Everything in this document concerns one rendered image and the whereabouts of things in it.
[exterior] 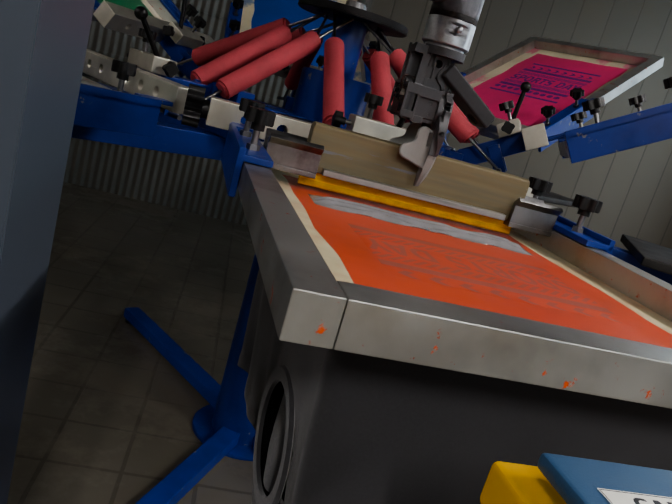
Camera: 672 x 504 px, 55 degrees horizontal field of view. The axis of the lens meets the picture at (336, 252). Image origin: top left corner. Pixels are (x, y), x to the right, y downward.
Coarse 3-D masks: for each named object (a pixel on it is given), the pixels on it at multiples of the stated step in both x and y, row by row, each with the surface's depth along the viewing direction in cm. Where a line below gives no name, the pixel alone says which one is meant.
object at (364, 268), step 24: (312, 192) 100; (312, 216) 82; (336, 216) 87; (360, 216) 92; (336, 240) 73; (360, 240) 77; (432, 240) 89; (360, 264) 66; (384, 288) 60; (408, 288) 62; (432, 288) 64; (504, 312) 63; (528, 312) 66
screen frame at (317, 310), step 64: (256, 192) 69; (256, 256) 59; (320, 256) 50; (576, 256) 102; (320, 320) 42; (384, 320) 43; (448, 320) 44; (512, 320) 48; (576, 384) 48; (640, 384) 49
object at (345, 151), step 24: (336, 144) 99; (360, 144) 100; (384, 144) 101; (336, 168) 101; (360, 168) 101; (384, 168) 102; (408, 168) 103; (432, 168) 104; (456, 168) 105; (480, 168) 106; (432, 192) 105; (456, 192) 106; (480, 192) 107; (504, 192) 108
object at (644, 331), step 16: (448, 224) 107; (464, 224) 112; (448, 240) 93; (464, 240) 97; (512, 240) 110; (496, 256) 91; (512, 256) 95; (528, 256) 99; (560, 272) 93; (576, 288) 85; (592, 288) 88; (528, 304) 69; (608, 304) 81; (544, 320) 65; (560, 320) 66; (576, 320) 68; (592, 320) 70; (640, 320) 77; (624, 336) 67; (640, 336) 69; (656, 336) 71
